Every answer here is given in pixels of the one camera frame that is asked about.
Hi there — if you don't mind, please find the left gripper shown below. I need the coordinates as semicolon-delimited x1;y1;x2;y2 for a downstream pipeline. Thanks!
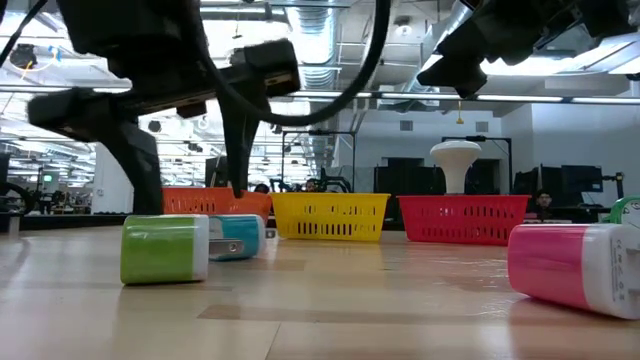
27;38;301;216

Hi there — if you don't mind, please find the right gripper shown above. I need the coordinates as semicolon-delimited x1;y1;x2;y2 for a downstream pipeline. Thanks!
418;0;581;99

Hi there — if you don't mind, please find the blue USB wall charger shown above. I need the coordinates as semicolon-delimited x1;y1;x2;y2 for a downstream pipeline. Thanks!
208;214;277;262

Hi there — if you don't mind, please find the green USB wall charger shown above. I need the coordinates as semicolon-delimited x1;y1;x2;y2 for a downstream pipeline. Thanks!
119;213;245;286

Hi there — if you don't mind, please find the pink USB wall charger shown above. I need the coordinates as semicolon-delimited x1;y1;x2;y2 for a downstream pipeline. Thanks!
507;223;640;321

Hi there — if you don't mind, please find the green wristwatch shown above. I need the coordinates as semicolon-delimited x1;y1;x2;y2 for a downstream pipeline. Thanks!
602;195;640;226

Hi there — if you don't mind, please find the black computer monitor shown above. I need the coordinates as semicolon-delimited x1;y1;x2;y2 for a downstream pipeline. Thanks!
204;155;231;189

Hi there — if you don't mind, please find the orange plastic basket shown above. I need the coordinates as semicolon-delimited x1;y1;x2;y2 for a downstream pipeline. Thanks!
160;186;274;234

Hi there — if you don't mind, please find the white light bulb lamp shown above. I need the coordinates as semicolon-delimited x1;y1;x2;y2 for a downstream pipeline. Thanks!
429;140;483;195

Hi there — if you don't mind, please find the black partition screen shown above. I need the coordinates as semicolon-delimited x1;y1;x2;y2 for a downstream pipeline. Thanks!
373;158;446;196

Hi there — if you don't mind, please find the yellow plastic basket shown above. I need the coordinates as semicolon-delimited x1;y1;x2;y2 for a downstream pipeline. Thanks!
270;192;392;243

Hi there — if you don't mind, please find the red plastic basket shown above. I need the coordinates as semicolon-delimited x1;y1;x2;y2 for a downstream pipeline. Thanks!
397;194;531;247

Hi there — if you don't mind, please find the black workstation equipment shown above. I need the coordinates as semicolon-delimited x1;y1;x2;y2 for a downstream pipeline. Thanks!
514;164;626;226

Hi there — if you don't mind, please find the black metal table frame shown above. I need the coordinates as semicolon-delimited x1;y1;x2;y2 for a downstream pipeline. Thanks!
19;213;126;232

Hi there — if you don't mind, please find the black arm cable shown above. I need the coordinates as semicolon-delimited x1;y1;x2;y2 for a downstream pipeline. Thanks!
0;0;49;66

